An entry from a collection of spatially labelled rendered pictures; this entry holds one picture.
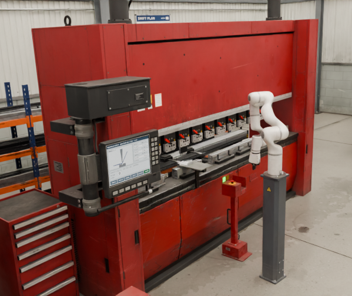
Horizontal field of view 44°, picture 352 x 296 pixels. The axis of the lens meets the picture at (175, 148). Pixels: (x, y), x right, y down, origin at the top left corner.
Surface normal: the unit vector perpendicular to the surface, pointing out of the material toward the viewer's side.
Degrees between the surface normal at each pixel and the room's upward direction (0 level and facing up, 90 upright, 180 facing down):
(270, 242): 90
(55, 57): 90
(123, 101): 90
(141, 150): 90
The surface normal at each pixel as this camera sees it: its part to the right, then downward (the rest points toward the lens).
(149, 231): 0.76, 0.14
